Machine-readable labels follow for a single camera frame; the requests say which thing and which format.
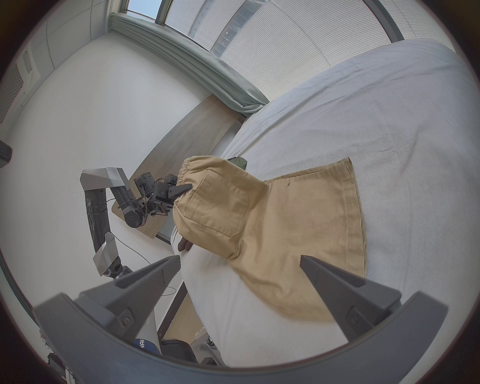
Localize grey-green curtain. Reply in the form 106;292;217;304
109;12;271;115

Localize tan shorts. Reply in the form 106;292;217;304
172;155;366;323

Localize black cable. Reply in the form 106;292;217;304
119;242;178;297

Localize bed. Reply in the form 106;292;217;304
112;37;480;370

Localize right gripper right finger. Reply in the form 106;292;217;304
300;255;403;344

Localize window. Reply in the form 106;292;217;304
124;0;456;102

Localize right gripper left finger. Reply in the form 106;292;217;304
77;256;182;338

